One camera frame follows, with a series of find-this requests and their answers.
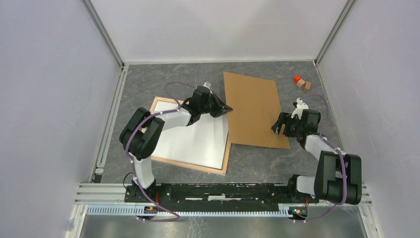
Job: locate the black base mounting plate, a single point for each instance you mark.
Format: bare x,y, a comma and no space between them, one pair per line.
225,197

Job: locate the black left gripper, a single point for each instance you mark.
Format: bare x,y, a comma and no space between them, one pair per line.
221,108

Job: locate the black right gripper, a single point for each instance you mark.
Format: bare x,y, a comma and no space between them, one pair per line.
282,119

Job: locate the printed photo with white border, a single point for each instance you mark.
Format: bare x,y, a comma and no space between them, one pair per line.
197,141

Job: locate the aluminium rail with comb strip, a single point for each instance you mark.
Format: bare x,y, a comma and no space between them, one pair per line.
117,199

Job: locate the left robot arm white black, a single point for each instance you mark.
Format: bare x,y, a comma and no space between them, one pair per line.
193,132

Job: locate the small wooden cube block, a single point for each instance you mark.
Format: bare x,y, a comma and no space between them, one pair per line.
300,83

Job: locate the light wooden picture frame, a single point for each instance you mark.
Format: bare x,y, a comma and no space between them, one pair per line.
226,161

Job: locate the rectangular wooden block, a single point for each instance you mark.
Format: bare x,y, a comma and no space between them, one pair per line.
307,86

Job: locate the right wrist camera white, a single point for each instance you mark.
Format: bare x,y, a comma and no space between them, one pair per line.
299,105

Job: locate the brown cardboard backing board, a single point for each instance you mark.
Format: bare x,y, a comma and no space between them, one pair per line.
256,107

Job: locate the red cube block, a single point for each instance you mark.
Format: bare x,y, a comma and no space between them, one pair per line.
296,78

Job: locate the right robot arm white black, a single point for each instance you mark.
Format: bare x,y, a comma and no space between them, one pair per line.
338,177

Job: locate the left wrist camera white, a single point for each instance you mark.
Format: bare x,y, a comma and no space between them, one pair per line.
207,85

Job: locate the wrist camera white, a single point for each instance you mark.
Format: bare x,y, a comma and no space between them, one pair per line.
299,105
207,85

